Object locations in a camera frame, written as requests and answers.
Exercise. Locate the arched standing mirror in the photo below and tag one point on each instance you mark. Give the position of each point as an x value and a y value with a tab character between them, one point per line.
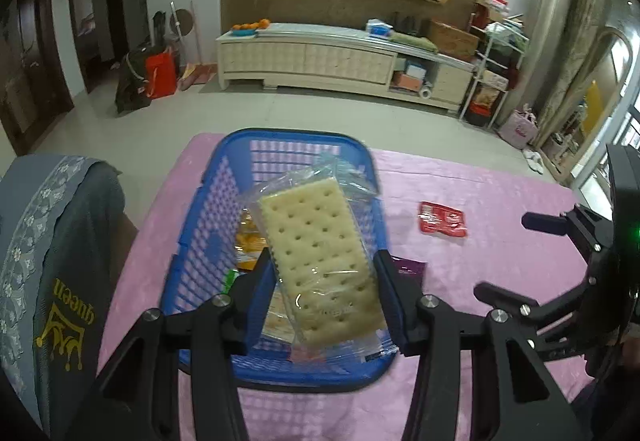
600	111

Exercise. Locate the orange snack bag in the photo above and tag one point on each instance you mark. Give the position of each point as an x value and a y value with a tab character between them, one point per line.
484	96

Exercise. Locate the orange box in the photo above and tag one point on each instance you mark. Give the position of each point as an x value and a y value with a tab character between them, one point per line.
407	81

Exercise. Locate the white metal rack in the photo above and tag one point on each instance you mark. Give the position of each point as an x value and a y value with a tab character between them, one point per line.
492	83

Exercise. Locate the person's right forearm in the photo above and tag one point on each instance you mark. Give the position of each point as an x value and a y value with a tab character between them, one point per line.
600	406

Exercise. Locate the pink bag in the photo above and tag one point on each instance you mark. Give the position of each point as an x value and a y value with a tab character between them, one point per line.
520	130

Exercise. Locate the clear square cracker packet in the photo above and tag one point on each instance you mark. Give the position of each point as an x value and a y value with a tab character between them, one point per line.
315	251

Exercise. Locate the grey embroidered chair cover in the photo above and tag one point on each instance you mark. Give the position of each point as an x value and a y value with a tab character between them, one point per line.
60	246

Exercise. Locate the red snack packet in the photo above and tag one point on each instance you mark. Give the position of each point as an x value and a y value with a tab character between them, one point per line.
442	219

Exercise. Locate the green folded cloth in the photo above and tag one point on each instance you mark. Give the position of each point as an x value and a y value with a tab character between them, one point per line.
412	42

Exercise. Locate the pale blue box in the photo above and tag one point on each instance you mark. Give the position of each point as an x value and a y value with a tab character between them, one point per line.
412	68

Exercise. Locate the blue tissue box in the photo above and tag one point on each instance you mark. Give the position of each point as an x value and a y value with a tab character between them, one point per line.
377	27

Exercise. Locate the blue plastic basket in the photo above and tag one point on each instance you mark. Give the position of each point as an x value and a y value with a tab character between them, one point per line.
295	136

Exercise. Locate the red shopping bag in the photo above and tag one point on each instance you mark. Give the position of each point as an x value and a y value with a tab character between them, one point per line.
161	73

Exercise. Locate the pink quilted blanket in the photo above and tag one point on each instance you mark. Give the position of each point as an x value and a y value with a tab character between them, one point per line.
475	181

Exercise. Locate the brown door frame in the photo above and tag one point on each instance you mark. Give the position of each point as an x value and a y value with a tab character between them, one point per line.
75	21

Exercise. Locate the white paper roll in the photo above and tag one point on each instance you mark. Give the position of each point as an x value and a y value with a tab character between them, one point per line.
425	92

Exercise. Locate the cardboard box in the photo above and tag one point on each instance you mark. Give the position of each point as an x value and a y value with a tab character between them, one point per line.
452	38

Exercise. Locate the cream TV cabinet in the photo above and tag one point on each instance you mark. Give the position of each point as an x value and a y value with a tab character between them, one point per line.
325	58

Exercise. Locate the purple snack packet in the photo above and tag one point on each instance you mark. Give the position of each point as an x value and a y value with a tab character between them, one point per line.
410	271

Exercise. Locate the black bag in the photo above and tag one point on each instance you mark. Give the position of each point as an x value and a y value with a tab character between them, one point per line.
131	88

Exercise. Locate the broom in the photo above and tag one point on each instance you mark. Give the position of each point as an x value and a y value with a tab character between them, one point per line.
195	73

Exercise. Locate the yellow snack packet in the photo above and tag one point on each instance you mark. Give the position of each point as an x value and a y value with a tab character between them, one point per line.
247	241

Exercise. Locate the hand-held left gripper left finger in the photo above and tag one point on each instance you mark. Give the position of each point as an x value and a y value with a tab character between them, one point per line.
245	316

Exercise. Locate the silver standing air conditioner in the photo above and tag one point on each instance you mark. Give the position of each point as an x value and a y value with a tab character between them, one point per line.
550	11

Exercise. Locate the red white box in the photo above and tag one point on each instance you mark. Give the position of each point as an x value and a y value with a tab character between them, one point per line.
495	3

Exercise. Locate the black router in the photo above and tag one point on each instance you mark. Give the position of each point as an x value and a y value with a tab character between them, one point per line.
404	24

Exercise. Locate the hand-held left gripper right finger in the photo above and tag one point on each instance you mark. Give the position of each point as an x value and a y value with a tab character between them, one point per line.
400	311

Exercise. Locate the red black crate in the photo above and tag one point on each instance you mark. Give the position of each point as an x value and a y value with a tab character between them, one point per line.
480	114

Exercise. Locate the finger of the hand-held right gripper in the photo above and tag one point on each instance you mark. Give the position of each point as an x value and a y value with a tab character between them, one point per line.
500	293
545	222

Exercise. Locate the brown wooden door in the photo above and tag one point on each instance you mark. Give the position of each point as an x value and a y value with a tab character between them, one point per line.
30	71

